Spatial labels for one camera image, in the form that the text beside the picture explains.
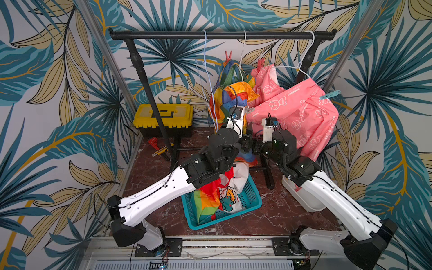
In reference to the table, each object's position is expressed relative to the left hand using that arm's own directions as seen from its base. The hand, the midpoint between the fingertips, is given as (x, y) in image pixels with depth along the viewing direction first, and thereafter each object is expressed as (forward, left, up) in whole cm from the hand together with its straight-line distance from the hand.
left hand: (244, 124), depth 58 cm
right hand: (+5, -5, -12) cm, 14 cm away
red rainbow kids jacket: (-9, +5, -39) cm, 41 cm away
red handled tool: (+28, +50, -44) cm, 73 cm away
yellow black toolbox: (+35, +34, -31) cm, 58 cm away
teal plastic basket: (-7, -8, -41) cm, 42 cm away
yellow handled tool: (+20, +43, -43) cm, 64 cm away
